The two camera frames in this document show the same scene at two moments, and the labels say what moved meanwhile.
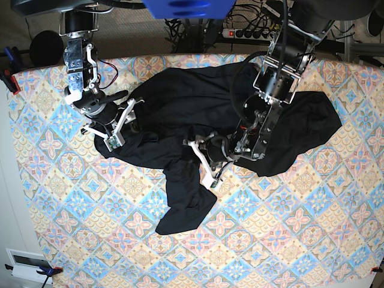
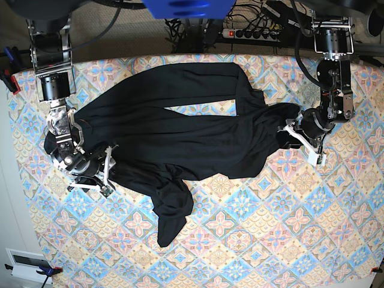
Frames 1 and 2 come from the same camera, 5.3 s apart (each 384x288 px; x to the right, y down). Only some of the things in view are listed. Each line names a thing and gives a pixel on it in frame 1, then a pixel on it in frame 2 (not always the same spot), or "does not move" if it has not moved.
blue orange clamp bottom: [48, 271] does not move
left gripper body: [104, 113] → [89, 164]
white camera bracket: [209, 181] → [313, 154]
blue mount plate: [190, 9] does not move
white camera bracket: [114, 140] → [107, 188]
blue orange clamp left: [10, 65] does not move
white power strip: [234, 33] does not move
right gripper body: [218, 149] → [314, 123]
